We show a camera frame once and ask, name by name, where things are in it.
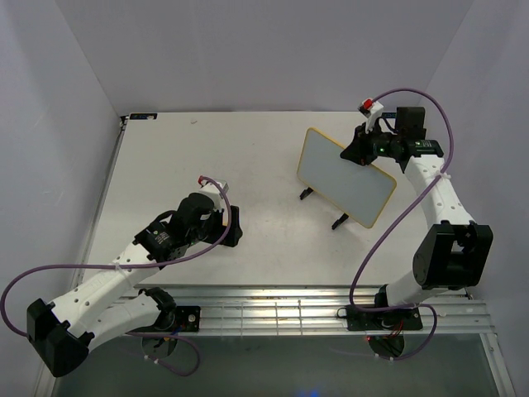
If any yellow-framed small whiteboard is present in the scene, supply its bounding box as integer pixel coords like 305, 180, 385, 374
297, 128, 397, 228

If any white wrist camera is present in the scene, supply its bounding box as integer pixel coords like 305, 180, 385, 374
198, 175, 229, 200
358, 98, 384, 132

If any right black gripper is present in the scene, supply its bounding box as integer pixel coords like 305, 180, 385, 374
340, 121, 401, 166

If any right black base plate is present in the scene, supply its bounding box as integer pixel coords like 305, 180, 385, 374
336, 305, 423, 331

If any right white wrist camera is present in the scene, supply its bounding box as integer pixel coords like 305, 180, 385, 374
358, 98, 384, 132

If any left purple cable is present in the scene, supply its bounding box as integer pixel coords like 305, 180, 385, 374
0, 176, 232, 377

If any purple cable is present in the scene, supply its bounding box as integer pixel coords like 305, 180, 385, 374
0, 176, 232, 377
330, 87, 456, 361

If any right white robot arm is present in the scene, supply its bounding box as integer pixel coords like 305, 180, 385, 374
340, 99, 493, 328

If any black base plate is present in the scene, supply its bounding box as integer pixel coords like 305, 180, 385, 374
154, 306, 202, 332
336, 305, 423, 331

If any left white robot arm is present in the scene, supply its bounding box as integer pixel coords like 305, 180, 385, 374
26, 190, 243, 377

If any blue corner label left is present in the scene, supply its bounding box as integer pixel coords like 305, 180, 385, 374
129, 112, 158, 121

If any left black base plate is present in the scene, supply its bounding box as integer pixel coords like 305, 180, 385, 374
154, 306, 202, 332

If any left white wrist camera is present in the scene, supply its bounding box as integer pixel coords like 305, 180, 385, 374
198, 175, 229, 200

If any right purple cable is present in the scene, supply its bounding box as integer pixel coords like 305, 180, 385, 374
330, 87, 456, 361

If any aluminium rail frame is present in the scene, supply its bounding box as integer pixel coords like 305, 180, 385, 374
163, 285, 494, 337

